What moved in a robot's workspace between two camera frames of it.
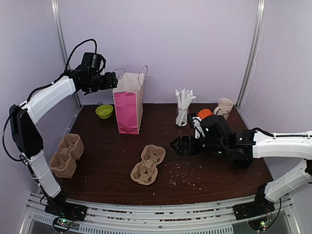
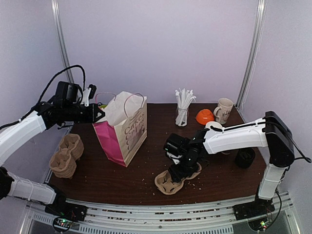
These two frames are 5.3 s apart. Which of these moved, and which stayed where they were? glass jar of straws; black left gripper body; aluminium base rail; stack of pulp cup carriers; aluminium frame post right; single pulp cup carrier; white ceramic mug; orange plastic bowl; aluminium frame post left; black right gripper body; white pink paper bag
Moved: white pink paper bag; single pulp cup carrier; black left gripper body; black right gripper body
Stayed: glass jar of straws; aluminium frame post right; stack of pulp cup carriers; aluminium base rail; aluminium frame post left; white ceramic mug; orange plastic bowl
